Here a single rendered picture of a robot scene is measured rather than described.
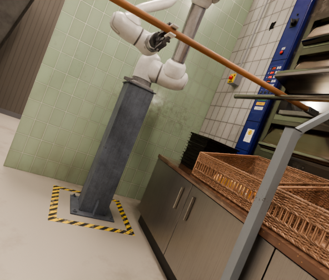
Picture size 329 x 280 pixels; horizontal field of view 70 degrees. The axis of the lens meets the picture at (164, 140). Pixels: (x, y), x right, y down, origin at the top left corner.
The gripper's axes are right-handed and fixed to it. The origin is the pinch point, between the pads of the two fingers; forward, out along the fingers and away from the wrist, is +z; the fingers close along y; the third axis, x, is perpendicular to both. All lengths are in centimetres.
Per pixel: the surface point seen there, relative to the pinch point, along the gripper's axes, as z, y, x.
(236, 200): 16, 58, -54
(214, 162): -10, 47, -53
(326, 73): 5, -22, -89
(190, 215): -4, 78, -48
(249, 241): 40, 66, -44
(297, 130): 40, 23, -45
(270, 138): -27, 18, -102
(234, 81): -88, -25, -96
